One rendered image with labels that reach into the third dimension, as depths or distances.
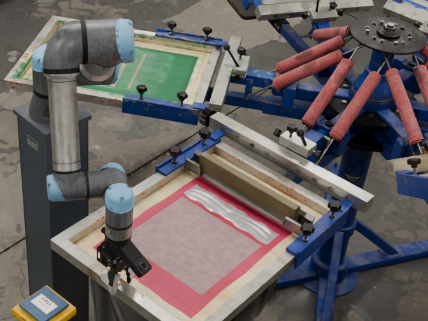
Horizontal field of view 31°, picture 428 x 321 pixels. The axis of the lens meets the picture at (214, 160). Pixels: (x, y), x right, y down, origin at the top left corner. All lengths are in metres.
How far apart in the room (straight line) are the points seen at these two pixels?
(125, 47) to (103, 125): 2.59
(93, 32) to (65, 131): 0.27
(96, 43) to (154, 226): 0.73
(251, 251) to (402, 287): 1.54
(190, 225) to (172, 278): 0.25
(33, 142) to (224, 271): 0.76
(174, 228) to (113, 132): 2.10
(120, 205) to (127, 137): 2.50
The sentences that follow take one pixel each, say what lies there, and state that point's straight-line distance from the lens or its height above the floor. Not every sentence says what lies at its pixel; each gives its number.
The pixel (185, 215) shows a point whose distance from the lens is 2.58.
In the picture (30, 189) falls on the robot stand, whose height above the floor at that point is 0.89.
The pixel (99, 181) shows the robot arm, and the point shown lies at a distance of 2.14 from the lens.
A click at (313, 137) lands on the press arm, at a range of 2.88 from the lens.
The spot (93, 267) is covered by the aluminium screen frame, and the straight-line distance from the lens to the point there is 2.34.
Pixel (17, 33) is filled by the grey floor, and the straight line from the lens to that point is 5.59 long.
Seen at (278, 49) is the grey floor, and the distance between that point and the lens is 5.60.
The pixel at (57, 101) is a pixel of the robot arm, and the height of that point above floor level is 1.51.
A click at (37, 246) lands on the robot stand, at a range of 2.94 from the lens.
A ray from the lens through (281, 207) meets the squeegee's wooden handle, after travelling 2.54.
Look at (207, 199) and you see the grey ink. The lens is 2.64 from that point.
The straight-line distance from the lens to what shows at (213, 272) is 2.40.
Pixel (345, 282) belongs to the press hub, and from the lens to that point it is 3.82.
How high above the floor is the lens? 2.66
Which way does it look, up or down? 37 degrees down
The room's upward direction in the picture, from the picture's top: 7 degrees clockwise
